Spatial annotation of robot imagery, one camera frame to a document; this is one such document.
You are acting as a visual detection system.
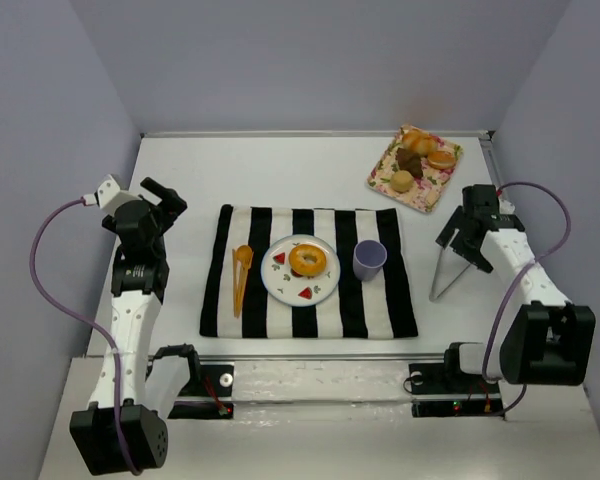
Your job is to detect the metal tongs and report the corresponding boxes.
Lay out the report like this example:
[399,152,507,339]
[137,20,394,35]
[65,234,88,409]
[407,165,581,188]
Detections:
[429,247,472,302]

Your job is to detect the glazed ring donut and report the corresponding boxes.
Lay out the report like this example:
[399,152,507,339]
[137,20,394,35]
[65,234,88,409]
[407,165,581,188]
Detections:
[289,244,327,277]

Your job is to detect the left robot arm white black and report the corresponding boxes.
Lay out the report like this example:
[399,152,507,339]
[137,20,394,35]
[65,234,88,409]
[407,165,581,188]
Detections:
[69,175,201,476]

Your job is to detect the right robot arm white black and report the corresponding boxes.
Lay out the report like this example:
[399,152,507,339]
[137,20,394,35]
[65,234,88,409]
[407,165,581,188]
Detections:
[436,184,596,386]

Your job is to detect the golden bread roll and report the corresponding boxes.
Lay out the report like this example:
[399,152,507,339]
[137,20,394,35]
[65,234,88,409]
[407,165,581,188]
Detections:
[401,129,438,157]

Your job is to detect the cream sandwich bun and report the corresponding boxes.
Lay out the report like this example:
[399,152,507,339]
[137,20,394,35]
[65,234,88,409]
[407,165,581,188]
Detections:
[427,150,457,170]

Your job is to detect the small round muffin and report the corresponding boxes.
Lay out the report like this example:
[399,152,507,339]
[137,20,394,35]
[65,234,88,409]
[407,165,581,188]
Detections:
[390,170,414,193]

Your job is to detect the orange plastic fork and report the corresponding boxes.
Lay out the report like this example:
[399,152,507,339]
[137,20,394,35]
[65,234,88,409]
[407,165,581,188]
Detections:
[232,245,244,317]

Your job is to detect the chocolate pastry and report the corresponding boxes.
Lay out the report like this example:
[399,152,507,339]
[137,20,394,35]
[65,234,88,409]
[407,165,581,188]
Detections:
[395,148,423,179]

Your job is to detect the orange plastic spoon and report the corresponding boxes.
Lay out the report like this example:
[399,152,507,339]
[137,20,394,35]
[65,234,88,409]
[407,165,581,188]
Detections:
[238,245,254,316]

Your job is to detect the purple cup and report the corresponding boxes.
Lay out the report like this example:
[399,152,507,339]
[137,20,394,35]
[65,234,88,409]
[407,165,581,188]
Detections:
[353,240,388,282]

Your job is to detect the black white striped cloth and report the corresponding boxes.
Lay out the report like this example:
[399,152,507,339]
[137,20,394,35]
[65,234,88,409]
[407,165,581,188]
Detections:
[199,204,418,340]

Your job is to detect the watermelon pattern white plate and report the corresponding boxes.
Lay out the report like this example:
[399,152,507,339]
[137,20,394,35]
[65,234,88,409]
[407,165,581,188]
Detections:
[260,234,341,307]

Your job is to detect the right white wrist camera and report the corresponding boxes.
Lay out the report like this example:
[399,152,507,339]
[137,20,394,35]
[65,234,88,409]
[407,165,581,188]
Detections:
[499,198,515,215]

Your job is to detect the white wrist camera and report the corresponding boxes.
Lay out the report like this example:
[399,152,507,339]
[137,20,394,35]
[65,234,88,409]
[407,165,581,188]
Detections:
[81,174,140,216]
[499,198,515,215]

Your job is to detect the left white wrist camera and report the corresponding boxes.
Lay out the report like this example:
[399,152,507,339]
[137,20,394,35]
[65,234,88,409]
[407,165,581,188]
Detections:
[81,174,140,216]

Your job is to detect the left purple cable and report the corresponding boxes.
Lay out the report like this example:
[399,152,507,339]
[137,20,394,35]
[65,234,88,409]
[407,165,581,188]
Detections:
[28,198,146,476]

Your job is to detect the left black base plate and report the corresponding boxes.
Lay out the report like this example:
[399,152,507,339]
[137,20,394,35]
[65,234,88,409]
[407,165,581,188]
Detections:
[144,357,236,420]

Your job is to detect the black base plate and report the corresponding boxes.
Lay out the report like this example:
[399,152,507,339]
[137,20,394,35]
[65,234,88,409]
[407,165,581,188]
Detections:
[403,363,504,418]
[144,357,236,420]

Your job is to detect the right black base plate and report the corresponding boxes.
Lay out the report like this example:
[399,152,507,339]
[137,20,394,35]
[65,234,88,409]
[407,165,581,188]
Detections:
[403,363,504,418]

